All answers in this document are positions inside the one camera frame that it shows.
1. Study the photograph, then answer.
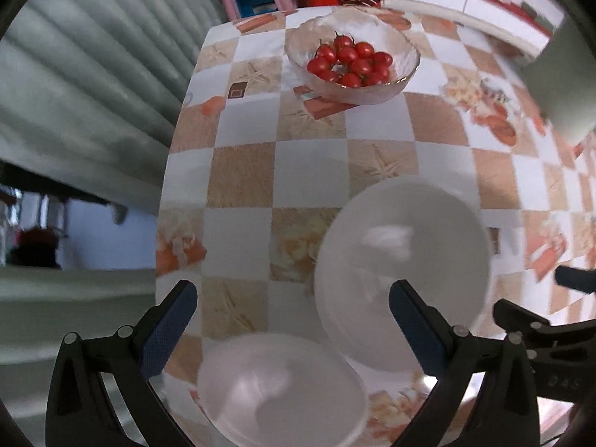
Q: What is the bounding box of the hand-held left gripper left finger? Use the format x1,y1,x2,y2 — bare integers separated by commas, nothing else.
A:
45,280,199,447

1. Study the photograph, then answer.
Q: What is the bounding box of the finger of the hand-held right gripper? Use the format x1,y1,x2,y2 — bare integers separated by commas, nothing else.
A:
492,298,552,337
555,265,596,295

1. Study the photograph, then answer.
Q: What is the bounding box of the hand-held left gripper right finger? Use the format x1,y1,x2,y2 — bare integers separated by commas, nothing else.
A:
389,279,541,447

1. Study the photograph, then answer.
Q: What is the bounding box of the large white bowl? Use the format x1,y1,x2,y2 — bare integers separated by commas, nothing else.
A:
313,178,492,373

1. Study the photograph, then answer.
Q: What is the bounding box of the small white bowl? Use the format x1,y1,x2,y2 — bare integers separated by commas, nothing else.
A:
198,333,368,447

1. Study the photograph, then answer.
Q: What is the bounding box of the green plate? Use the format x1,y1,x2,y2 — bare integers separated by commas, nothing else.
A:
516,18,596,146

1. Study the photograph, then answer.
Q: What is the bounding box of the checkered printed tablecloth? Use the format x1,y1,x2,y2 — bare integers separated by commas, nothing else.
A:
156,7,596,447

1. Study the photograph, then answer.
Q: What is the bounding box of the clear glass bowl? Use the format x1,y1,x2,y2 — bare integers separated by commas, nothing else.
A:
285,12,421,104

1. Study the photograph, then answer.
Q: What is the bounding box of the pile of cherry tomatoes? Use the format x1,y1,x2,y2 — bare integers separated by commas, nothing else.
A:
306,32,393,88

